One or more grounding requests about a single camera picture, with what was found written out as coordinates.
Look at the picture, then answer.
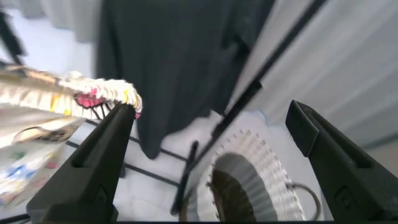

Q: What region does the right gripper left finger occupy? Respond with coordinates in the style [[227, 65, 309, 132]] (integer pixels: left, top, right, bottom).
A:
[[26, 103, 137, 222]]

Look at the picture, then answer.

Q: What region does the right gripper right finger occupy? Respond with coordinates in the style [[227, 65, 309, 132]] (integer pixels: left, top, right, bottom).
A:
[[285, 100, 398, 222]]

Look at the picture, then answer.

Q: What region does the cream printed garment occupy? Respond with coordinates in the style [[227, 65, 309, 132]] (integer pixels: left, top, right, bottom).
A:
[[0, 63, 144, 207]]

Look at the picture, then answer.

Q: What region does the white laundry basket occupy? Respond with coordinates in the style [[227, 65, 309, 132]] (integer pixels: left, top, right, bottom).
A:
[[179, 128, 323, 222]]

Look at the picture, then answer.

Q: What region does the dark grey garment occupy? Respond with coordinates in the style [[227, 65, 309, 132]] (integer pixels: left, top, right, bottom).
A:
[[94, 0, 276, 160]]

